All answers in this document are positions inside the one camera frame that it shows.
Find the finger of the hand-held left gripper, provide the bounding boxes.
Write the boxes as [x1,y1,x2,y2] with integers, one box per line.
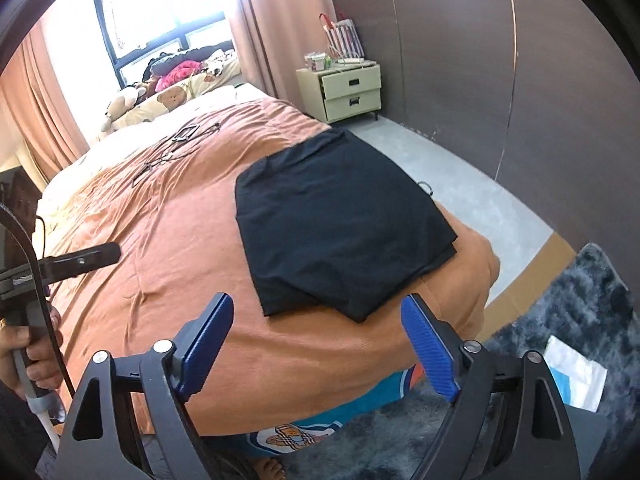
[37,241,122,281]

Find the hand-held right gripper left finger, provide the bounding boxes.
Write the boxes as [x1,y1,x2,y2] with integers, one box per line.
[57,291,236,480]

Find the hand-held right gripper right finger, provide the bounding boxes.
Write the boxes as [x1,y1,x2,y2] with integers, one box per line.
[400,292,583,480]

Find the black pants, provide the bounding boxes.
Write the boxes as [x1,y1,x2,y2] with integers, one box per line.
[234,129,458,324]

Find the person's left hand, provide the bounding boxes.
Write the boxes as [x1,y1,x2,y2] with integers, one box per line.
[0,305,63,397]

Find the person's printed blue shorts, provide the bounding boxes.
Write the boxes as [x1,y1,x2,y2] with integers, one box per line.
[245,367,426,458]

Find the orange fleece blanket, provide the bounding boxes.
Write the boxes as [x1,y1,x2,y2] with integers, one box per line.
[37,96,502,441]

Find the grey shaggy rug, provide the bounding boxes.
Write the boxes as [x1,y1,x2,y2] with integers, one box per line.
[240,242,640,480]

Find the cardboard sheet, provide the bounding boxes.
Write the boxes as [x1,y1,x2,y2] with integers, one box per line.
[477,232,578,343]

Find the person's foot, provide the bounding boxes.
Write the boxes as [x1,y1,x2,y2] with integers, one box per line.
[252,457,286,480]

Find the white paper bag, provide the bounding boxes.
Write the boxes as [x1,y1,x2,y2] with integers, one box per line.
[542,335,608,413]

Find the pink curtain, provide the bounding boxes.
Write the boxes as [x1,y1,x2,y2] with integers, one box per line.
[227,0,333,123]
[0,10,93,171]

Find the brown teddy bear plush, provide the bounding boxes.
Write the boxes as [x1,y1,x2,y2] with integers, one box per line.
[99,85,148,133]

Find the pink cloth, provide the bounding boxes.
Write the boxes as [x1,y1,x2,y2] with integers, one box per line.
[156,60,203,92]

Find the dark clothes pile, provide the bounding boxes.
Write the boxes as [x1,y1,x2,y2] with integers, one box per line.
[145,45,236,78]

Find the spotted dog plush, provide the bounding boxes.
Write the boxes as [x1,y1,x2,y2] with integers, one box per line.
[205,49,237,77]

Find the cream nightstand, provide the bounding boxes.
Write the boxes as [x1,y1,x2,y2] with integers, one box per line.
[296,62,385,123]

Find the window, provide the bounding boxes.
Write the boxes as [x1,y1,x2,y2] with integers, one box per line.
[92,0,241,88]

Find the striped bag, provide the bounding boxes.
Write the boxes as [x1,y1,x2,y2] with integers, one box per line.
[320,12,366,61]

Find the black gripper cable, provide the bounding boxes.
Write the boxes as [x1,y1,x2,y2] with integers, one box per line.
[0,202,77,398]

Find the black cable bundle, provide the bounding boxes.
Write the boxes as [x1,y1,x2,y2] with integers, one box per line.
[131,120,223,188]

